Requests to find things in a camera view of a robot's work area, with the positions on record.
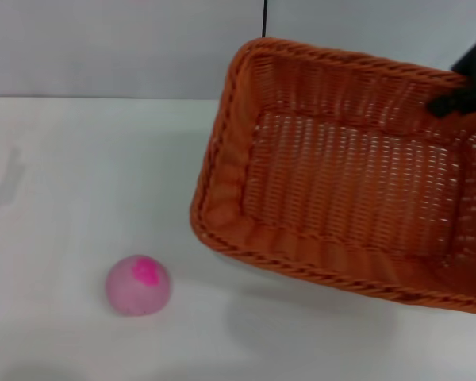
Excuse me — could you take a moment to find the orange woven plastic basket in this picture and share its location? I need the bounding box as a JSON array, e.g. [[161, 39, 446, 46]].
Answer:
[[189, 37, 476, 315]]

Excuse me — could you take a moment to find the pink peach toy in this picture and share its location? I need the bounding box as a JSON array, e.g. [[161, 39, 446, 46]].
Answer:
[[105, 254, 174, 318]]

